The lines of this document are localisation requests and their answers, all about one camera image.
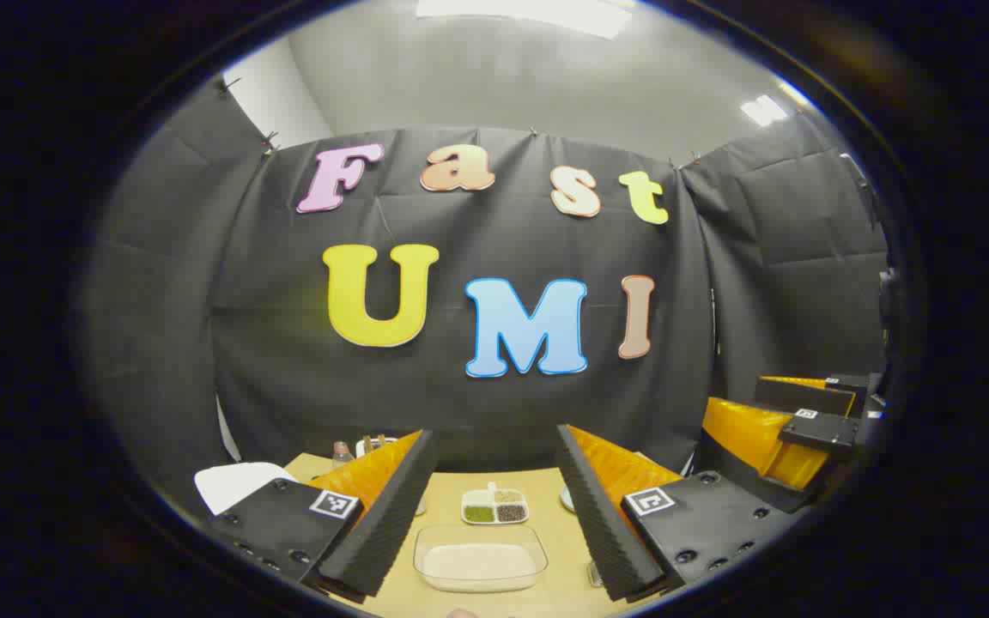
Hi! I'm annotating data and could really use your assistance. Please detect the clear plastic rice container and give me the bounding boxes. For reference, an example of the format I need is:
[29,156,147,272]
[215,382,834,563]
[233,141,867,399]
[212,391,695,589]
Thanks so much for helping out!
[413,524,549,593]

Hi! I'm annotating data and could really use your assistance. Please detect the large ceiling light panel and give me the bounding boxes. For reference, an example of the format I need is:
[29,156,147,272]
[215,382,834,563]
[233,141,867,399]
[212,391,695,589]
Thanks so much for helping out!
[416,0,634,40]

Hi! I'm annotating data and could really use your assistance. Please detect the white rice cooker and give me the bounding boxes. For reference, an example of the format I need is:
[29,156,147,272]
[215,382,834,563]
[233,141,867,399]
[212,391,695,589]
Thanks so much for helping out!
[194,462,298,516]

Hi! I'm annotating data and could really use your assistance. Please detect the small ceiling light panel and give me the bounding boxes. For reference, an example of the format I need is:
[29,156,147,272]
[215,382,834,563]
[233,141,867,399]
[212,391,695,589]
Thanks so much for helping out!
[739,94,792,128]

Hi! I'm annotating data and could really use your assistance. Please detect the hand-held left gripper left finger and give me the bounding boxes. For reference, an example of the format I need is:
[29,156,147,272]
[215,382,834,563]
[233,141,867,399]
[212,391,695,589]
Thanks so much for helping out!
[207,429,438,601]

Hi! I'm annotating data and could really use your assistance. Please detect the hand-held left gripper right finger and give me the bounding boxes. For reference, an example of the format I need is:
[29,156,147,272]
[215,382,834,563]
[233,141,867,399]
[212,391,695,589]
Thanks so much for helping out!
[555,423,806,603]

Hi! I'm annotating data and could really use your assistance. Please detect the black backdrop cloth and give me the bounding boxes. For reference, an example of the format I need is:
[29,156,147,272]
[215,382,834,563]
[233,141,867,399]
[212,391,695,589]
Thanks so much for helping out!
[78,77,890,516]

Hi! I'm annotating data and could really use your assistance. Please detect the white divided bean dish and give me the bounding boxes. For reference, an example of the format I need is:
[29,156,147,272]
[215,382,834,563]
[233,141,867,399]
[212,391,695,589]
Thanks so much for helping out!
[461,482,530,525]

